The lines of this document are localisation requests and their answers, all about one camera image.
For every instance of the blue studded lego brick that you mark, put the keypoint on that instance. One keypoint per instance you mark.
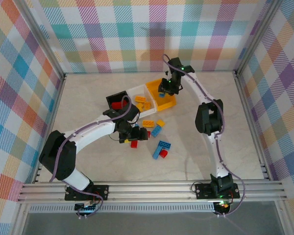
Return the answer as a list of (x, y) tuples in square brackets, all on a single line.
[(162, 95), (165, 145), (156, 131)]

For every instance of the red sloped lego piece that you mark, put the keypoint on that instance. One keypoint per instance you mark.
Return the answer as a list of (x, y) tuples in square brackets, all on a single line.
[(116, 105)]

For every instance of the long yellow lego brick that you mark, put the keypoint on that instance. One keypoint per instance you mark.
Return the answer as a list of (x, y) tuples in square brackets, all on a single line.
[(140, 99), (148, 123)]

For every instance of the long blue lego brick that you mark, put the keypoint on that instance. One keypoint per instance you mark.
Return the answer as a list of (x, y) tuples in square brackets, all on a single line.
[(157, 152)]

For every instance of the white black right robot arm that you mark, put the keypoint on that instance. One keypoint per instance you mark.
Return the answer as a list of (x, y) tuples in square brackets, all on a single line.
[(218, 151)]

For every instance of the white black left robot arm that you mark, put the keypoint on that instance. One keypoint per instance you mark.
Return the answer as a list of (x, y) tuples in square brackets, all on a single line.
[(93, 129)]

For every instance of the yellow plastic bin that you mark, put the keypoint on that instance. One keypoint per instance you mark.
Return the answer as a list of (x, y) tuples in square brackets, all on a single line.
[(167, 104)]

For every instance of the white plastic bin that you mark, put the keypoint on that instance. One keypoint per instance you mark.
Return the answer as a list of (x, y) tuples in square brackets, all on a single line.
[(137, 91)]

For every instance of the black plastic bin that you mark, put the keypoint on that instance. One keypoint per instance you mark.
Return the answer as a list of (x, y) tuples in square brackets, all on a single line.
[(110, 99)]

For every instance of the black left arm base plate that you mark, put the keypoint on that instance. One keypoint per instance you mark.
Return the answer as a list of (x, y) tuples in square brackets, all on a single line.
[(101, 192)]

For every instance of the aluminium mounting rail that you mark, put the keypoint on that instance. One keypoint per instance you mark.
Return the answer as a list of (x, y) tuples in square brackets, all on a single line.
[(149, 193)]

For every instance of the aluminium side rail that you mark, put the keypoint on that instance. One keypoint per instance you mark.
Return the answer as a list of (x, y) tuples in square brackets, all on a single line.
[(51, 117), (252, 127)]

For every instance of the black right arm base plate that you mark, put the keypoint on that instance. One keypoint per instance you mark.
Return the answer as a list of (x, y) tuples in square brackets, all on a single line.
[(203, 191)]

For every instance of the aluminium corner post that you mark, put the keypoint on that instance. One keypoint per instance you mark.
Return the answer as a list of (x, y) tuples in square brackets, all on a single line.
[(39, 39), (258, 36)]

